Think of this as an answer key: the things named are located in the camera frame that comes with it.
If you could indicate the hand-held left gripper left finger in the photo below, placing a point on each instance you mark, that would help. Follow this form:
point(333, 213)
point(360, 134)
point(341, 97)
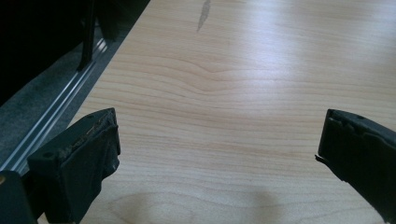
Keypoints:
point(77, 155)

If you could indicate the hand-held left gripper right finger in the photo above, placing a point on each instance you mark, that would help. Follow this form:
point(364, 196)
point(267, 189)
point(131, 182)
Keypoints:
point(364, 155)

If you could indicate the black metal stand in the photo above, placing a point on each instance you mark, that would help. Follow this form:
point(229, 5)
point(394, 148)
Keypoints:
point(87, 37)

